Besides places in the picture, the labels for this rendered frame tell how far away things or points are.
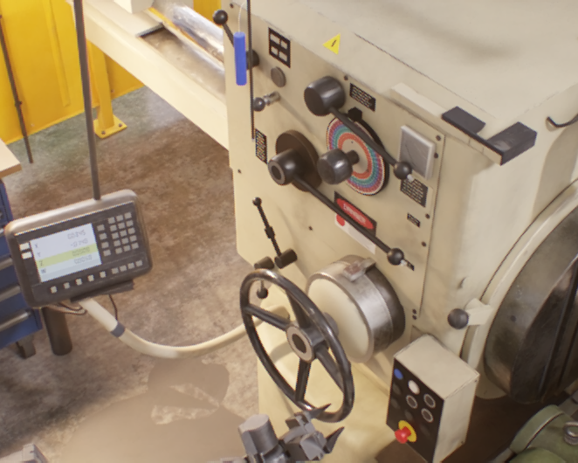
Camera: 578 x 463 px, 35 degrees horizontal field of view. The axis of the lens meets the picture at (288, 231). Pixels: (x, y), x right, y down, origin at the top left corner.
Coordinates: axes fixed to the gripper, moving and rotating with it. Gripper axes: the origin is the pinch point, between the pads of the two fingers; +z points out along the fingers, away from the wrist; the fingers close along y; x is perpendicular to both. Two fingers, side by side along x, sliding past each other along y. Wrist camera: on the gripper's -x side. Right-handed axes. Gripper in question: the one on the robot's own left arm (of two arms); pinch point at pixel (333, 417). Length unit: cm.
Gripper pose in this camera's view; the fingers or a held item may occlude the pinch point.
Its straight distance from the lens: 205.6
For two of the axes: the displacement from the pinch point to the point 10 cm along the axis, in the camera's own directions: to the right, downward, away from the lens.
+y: -4.9, -8.7, 0.0
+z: 7.7, -4.3, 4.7
